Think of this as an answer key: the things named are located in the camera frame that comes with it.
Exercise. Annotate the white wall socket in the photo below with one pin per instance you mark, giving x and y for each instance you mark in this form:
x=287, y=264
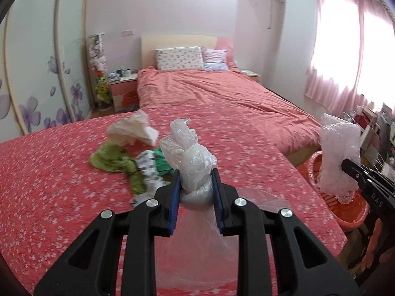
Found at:
x=127, y=32

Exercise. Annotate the flat clear plastic bag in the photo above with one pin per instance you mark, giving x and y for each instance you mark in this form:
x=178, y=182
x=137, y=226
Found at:
x=265, y=199

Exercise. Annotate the white floral pillow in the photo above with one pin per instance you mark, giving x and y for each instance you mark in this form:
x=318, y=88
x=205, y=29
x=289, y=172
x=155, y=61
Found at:
x=179, y=58

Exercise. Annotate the white black printed bag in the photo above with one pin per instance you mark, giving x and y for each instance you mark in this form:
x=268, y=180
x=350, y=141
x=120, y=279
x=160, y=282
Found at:
x=148, y=165

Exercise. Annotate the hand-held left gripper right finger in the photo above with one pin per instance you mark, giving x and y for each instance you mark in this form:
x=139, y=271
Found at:
x=217, y=203

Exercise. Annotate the orange plastic laundry basket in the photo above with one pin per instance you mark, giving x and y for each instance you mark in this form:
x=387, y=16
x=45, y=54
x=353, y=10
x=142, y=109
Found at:
x=348, y=219

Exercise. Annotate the pink curtain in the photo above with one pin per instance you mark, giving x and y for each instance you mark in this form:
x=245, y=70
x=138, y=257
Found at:
x=368, y=6
x=321, y=80

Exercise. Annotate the knotted clear plastic bag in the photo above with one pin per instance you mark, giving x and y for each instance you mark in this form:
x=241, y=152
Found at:
x=194, y=166

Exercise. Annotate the red plastic bag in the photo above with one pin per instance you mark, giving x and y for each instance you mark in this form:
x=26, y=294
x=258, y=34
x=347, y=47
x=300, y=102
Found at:
x=129, y=100

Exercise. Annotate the bed with red duvet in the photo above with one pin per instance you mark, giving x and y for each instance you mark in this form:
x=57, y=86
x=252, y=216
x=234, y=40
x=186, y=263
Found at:
x=216, y=98

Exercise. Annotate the pink striped pillow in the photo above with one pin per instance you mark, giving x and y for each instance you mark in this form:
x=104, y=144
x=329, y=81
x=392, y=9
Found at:
x=214, y=59

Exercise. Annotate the white pipe cover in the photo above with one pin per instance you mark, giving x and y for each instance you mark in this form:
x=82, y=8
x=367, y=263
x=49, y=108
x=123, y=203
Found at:
x=271, y=15

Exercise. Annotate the hanging plush toy rack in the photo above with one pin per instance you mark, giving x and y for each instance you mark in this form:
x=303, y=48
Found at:
x=97, y=55

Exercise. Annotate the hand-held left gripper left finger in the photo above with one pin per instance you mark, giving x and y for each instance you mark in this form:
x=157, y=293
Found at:
x=174, y=203

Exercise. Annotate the clear bubble wrap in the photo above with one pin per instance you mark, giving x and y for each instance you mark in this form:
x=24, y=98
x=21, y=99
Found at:
x=336, y=154

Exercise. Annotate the green yellow plush toy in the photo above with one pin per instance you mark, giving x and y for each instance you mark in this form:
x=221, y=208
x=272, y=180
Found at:
x=103, y=88

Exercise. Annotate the dark green wrapper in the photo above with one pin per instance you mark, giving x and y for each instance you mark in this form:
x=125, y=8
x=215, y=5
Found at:
x=163, y=163

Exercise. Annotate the dark mug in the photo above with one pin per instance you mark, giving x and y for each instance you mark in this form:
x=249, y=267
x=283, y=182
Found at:
x=114, y=74

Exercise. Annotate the flower print sliding wardrobe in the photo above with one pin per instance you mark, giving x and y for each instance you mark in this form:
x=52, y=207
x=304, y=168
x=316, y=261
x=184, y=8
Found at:
x=37, y=52

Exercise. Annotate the white storage trolley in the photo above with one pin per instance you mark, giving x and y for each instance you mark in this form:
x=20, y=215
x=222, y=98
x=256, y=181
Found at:
x=367, y=135

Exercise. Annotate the pink white nightstand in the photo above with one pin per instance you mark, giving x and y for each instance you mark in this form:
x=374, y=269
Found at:
x=251, y=74
x=123, y=91

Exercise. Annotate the beige pink headboard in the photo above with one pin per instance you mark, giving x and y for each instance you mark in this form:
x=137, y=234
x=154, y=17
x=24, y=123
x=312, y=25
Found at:
x=172, y=41

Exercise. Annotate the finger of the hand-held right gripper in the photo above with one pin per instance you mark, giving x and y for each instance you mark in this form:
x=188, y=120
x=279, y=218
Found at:
x=364, y=174

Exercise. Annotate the crumpled white plastic bag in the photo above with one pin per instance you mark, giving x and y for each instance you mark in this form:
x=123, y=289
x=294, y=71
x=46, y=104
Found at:
x=129, y=129

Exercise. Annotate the red floral tablecloth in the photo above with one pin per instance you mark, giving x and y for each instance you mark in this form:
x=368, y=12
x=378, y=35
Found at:
x=61, y=222

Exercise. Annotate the white mug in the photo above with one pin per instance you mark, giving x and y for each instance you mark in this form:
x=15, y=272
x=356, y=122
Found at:
x=127, y=72

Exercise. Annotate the light green plastic bag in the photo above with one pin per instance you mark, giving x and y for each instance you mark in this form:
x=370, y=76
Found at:
x=108, y=160

